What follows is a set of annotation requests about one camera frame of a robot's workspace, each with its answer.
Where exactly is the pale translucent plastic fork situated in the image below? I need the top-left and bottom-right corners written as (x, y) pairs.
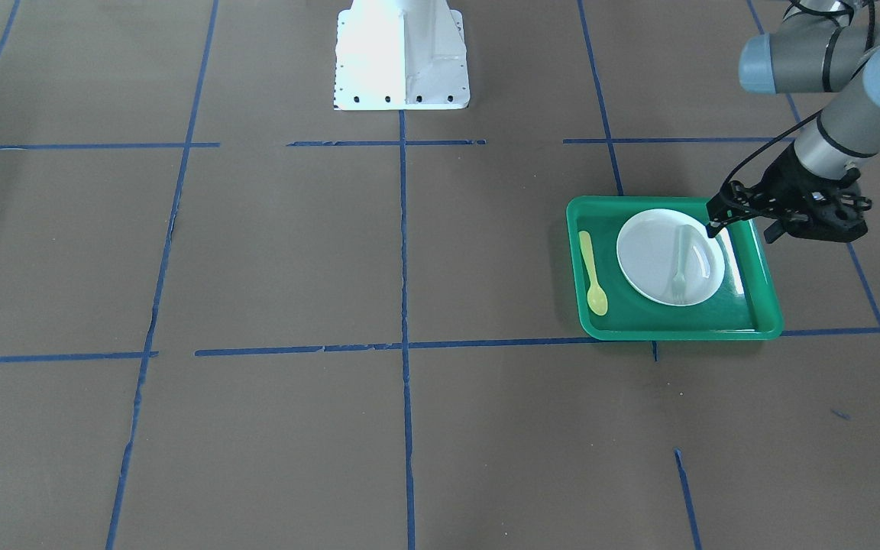
top-left (671, 224), bottom-right (692, 304)

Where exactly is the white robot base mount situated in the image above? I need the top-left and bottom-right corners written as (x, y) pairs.
top-left (332, 1), bottom-right (471, 112)

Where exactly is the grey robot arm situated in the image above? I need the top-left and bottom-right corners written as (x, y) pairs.
top-left (706, 1), bottom-right (880, 243)

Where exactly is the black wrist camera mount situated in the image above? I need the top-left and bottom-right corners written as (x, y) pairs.
top-left (783, 186), bottom-right (873, 243)

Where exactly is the green plastic tray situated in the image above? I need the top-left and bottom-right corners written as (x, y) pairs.
top-left (566, 196), bottom-right (785, 341)

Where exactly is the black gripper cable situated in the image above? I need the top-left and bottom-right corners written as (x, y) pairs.
top-left (721, 0), bottom-right (880, 201)

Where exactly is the white round plate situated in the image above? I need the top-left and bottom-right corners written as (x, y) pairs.
top-left (616, 209), bottom-right (726, 307)

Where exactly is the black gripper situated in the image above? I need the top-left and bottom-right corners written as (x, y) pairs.
top-left (705, 145), bottom-right (858, 244)

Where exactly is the yellow plastic spoon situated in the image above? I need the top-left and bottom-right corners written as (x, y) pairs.
top-left (577, 231), bottom-right (609, 316)

